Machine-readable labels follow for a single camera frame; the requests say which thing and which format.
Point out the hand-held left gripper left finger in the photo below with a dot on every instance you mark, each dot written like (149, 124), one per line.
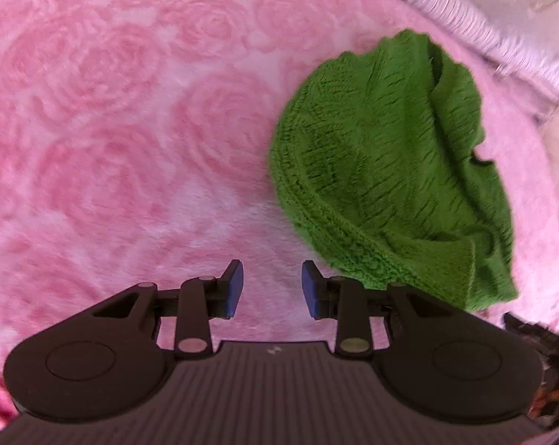
(235, 288)

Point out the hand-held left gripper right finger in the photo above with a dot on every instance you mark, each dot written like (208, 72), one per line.
(310, 289)

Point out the green knitted sweater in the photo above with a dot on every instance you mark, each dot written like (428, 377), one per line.
(381, 167)

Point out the pink rose plush blanket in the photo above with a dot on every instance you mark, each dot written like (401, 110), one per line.
(135, 148)

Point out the lilac ribbed bed cover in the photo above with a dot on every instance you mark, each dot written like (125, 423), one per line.
(469, 18)

